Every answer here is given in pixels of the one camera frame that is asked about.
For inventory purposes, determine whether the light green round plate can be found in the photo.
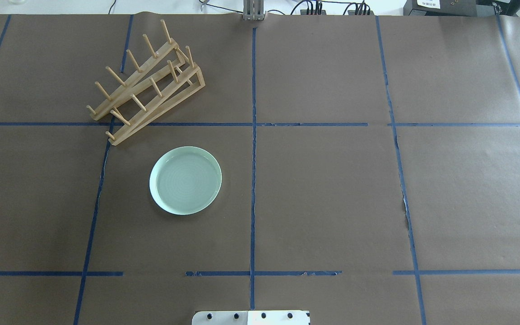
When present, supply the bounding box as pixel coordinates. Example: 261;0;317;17
149;146;223;215

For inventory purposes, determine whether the wooden dish rack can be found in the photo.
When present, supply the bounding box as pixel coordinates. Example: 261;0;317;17
86;19;206;146

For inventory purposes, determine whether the grey aluminium post bracket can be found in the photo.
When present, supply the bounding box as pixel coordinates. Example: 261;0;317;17
242;0;266;21

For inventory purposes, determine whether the white pedestal base plate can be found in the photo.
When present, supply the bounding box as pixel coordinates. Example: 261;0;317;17
191;310;311;325

